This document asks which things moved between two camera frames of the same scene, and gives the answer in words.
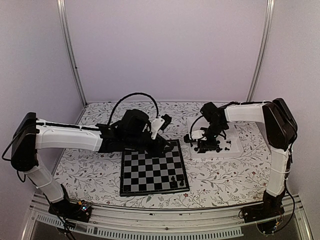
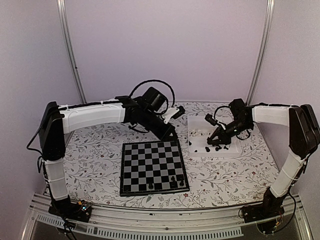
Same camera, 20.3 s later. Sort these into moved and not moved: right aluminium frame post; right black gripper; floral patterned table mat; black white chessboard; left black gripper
Moved: right black gripper; left black gripper
Not moved: black white chessboard; right aluminium frame post; floral patterned table mat
